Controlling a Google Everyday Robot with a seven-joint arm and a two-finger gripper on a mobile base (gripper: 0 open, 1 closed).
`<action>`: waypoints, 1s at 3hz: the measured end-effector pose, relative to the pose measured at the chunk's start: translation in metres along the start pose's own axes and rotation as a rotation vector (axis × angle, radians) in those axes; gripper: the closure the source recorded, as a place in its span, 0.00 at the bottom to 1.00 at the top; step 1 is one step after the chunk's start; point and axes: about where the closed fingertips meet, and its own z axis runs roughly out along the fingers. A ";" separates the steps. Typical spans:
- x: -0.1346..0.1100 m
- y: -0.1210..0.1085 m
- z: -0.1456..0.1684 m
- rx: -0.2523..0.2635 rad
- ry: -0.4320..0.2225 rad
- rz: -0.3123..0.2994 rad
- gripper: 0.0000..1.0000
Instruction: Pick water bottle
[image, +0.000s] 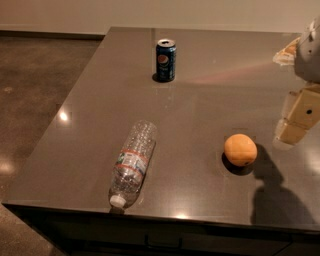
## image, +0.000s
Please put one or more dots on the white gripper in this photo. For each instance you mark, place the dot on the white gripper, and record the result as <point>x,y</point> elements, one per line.
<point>308,58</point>

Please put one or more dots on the clear plastic water bottle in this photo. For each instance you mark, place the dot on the clear plastic water bottle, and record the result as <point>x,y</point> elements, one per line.
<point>132,164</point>

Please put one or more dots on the orange fruit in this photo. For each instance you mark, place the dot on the orange fruit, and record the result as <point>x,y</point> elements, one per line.
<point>240,150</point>

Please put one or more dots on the blue Pepsi soda can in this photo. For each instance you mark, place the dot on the blue Pepsi soda can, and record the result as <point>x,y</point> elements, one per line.
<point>165,60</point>

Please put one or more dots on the dark drawer handle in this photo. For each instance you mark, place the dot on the dark drawer handle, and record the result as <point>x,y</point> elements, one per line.
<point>162,241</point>

